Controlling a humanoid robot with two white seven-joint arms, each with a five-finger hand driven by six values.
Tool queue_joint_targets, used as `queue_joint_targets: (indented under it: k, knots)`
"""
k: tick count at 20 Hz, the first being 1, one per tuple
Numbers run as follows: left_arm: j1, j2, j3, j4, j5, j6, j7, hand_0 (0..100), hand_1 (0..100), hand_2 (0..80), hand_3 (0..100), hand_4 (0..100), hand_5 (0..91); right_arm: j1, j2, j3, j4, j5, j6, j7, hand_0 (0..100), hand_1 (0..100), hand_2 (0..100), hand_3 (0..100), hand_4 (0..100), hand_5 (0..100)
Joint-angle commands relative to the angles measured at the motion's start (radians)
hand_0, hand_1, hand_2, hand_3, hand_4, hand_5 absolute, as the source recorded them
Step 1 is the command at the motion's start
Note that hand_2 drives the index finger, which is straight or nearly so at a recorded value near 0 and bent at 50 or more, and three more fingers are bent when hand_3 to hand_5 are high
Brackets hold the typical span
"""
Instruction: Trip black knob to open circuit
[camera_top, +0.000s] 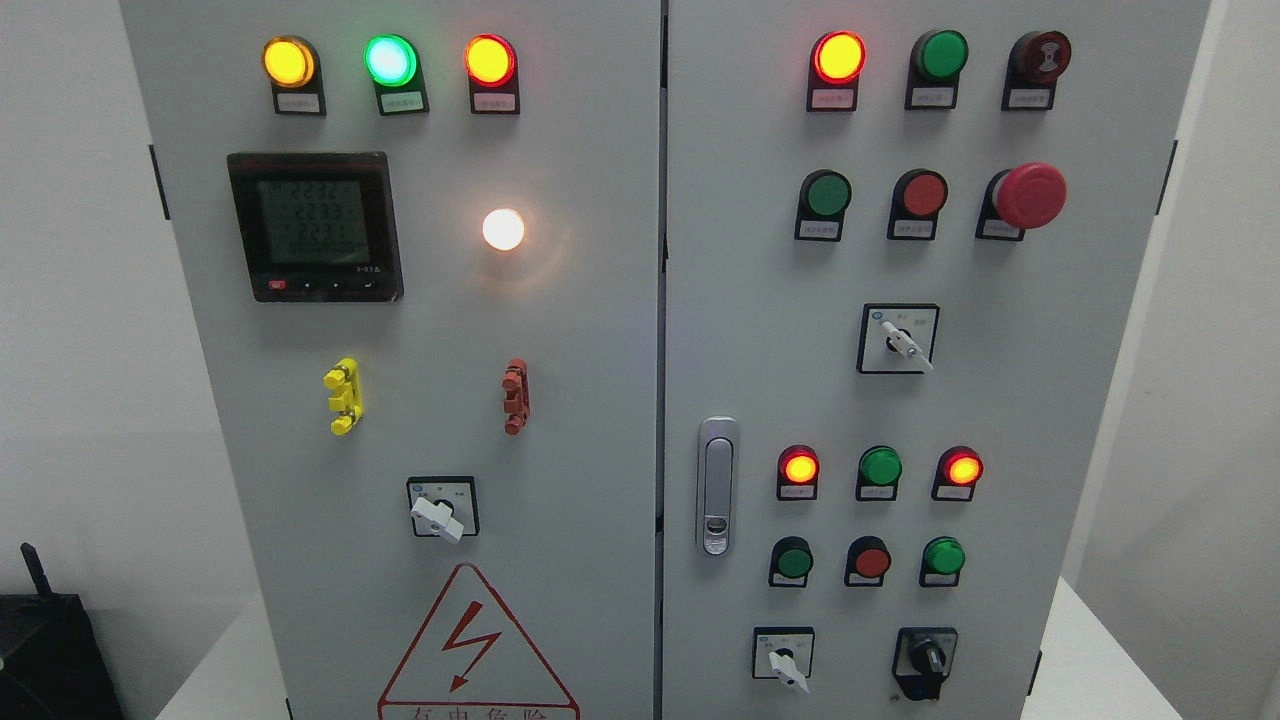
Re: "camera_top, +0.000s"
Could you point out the black knob selector switch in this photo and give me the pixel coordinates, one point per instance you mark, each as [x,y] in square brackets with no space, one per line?
[922,660]

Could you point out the red terminal connector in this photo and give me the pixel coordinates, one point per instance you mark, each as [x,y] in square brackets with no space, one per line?
[516,404]

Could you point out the red lit lamp lower left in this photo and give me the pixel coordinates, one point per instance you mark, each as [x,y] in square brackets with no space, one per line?
[798,468]

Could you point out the red lit lamp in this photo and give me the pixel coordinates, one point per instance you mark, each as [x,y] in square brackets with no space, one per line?
[834,69]
[798,468]

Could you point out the white lit indicator lamp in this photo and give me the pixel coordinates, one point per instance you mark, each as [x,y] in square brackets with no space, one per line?
[503,229]

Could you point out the green push button upper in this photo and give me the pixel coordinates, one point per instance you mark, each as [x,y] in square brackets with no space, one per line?
[824,197]

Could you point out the green push button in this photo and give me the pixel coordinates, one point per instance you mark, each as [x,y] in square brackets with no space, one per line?
[943,559]
[824,197]
[792,561]

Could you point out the green push button lower left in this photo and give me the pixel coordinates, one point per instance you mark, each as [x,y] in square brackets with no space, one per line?
[792,561]

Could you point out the grey left cabinet door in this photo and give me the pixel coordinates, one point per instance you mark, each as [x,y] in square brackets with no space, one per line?
[567,507]

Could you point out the grey cabinet door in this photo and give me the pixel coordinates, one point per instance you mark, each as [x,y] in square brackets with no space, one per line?
[567,507]
[766,329]

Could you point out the green lamp lower middle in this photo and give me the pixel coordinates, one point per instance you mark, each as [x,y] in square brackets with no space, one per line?
[879,473]

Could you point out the grey right cabinet door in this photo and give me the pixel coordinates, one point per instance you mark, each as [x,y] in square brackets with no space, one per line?
[766,329]

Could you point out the yellow terminal connector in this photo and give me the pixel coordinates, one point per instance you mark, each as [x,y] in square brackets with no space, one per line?
[345,400]

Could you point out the red push button lower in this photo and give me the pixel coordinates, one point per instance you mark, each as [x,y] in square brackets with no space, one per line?
[867,562]

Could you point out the red push button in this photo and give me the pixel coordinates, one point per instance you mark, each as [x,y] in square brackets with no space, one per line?
[917,199]
[867,562]

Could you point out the red push button upper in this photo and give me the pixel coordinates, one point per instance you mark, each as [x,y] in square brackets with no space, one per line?
[917,199]

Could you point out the red lit lamp left door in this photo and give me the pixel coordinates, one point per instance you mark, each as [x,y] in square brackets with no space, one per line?
[491,65]

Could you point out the red lamp lower right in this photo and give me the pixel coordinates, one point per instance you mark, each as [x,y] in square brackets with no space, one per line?
[957,475]

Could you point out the red warning triangle sticker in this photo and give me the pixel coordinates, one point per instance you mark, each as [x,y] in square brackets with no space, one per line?
[472,659]

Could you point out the black digital power meter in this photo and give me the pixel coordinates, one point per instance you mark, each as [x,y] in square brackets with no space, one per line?
[317,227]

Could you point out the green push button lower right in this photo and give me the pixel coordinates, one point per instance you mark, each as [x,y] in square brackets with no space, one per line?
[943,559]

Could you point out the red lit lamp top right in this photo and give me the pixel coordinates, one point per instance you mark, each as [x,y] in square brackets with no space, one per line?
[834,69]

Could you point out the green lit indicator lamp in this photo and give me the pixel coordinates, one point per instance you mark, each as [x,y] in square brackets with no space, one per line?
[396,74]

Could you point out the red emergency stop mushroom button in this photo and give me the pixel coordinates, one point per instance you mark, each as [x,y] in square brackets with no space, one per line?
[1019,199]

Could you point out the green lamp top right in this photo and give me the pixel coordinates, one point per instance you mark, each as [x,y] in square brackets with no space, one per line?
[936,61]

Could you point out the yellow indicator lamp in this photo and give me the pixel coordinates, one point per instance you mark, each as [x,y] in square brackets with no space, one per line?
[295,75]

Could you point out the dark red buzzer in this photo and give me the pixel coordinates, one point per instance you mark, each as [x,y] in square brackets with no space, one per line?
[1035,64]

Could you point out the black device with antenna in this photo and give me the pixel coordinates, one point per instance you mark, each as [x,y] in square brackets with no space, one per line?
[52,664]

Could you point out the silver door handle lock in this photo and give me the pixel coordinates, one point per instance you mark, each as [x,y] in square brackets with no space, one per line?
[718,451]

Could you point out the white selector switch left door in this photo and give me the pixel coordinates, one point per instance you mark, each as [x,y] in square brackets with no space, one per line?
[443,507]

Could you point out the white selector switch middle right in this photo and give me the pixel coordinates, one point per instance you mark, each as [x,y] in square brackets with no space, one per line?
[897,338]

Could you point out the white selector switch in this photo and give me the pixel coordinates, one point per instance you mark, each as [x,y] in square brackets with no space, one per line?
[897,338]
[783,653]

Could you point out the white selector switch bottom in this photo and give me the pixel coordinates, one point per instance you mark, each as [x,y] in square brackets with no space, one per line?
[783,653]

